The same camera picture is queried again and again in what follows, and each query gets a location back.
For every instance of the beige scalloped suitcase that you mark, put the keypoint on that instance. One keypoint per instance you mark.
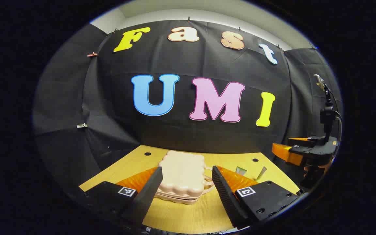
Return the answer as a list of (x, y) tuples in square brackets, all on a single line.
[(183, 173)]

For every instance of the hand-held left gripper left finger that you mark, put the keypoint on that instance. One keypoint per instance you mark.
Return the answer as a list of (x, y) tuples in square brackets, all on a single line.
[(148, 192)]

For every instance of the pink clip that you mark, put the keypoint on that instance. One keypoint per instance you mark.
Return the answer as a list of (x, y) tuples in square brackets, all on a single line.
[(92, 54)]

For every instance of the black backdrop cloth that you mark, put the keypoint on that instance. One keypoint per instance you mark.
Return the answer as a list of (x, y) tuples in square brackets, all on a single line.
[(109, 98)]

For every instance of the white metal clip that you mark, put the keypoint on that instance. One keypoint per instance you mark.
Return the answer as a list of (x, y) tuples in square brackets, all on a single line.
[(82, 125)]

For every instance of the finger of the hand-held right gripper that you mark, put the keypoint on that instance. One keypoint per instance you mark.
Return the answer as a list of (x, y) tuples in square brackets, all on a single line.
[(284, 153), (300, 141)]

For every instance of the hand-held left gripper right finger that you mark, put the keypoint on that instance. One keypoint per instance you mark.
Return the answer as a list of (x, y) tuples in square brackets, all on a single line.
[(225, 195)]

